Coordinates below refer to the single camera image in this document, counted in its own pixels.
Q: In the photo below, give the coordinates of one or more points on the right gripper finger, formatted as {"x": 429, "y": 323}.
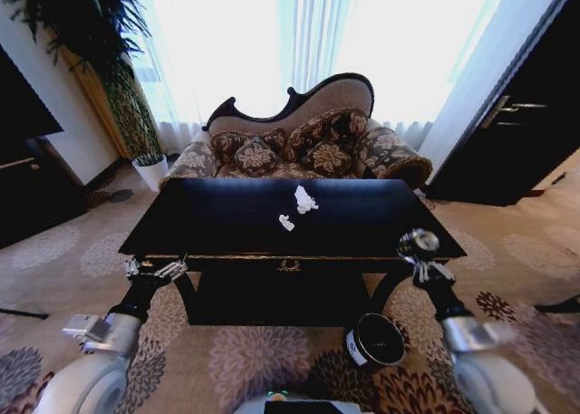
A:
{"x": 432, "y": 270}
{"x": 419, "y": 244}

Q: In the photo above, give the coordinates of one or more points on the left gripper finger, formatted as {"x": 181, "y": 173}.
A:
{"x": 131, "y": 268}
{"x": 171, "y": 270}

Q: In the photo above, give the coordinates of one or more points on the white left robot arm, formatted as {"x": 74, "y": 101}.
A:
{"x": 90, "y": 378}

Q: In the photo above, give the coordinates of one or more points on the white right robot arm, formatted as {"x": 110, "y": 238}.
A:
{"x": 489, "y": 378}

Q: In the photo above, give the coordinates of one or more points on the black round trash bin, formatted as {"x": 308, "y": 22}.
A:
{"x": 378, "y": 341}

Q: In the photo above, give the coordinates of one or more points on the black wooden table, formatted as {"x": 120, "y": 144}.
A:
{"x": 226, "y": 214}

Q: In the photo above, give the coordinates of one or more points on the white plant pot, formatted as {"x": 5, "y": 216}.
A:
{"x": 151, "y": 171}

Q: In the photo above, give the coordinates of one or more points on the large crumpled white tissue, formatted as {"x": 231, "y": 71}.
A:
{"x": 304, "y": 200}

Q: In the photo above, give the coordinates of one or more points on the dark wooden cabinet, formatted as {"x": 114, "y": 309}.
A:
{"x": 31, "y": 196}

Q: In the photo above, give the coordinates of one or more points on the small crumpled white tissue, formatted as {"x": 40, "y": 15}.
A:
{"x": 286, "y": 223}

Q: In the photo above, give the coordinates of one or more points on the brown floral square cushion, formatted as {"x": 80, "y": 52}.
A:
{"x": 328, "y": 156}

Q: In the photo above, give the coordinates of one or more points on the dark floral cushion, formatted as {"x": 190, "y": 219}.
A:
{"x": 226, "y": 144}

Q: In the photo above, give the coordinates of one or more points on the small floral square cushion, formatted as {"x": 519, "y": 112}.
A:
{"x": 256, "y": 156}

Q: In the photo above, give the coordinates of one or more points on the large dark fringed cushion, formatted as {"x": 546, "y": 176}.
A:
{"x": 326, "y": 126}

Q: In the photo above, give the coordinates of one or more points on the dark wooden door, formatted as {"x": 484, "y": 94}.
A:
{"x": 521, "y": 115}

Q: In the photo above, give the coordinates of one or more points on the floral upholstered sofa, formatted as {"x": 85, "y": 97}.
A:
{"x": 326, "y": 97}

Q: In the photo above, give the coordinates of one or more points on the black flat screen television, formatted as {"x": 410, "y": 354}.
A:
{"x": 22, "y": 106}

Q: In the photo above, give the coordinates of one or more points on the tall green potted plant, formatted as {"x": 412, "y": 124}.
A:
{"x": 90, "y": 20}

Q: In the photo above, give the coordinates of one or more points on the sheer white curtain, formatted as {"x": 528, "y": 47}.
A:
{"x": 294, "y": 24}

